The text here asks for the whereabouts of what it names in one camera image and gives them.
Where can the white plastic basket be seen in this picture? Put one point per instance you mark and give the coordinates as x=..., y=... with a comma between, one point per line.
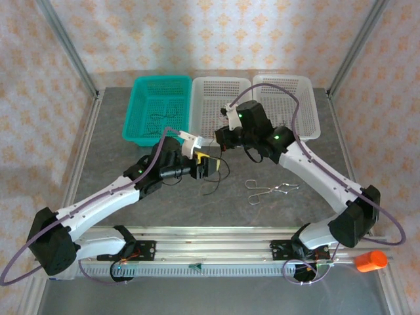
x=210, y=98
x=305, y=98

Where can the teal plastic basket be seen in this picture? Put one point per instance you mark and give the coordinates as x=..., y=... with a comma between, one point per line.
x=141, y=98

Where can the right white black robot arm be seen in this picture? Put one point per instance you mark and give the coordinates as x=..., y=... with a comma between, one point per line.
x=315, y=177

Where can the green tape marker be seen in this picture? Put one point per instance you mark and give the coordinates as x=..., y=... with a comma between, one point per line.
x=197, y=266

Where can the orange cylinder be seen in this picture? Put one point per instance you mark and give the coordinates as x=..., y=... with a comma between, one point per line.
x=370, y=261

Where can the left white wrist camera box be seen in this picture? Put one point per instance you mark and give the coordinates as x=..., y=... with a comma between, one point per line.
x=190, y=147

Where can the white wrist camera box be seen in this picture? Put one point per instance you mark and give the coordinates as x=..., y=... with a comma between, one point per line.
x=190, y=147
x=233, y=118

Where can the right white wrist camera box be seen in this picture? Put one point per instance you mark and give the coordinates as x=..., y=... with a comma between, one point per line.
x=233, y=118

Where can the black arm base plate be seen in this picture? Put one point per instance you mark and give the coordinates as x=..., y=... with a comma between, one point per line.
x=147, y=251
x=279, y=250

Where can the aluminium rail assembly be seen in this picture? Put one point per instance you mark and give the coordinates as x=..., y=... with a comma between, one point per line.
x=213, y=244

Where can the aluminium frame post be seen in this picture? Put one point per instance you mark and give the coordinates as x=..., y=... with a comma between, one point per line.
x=360, y=42
x=67, y=42

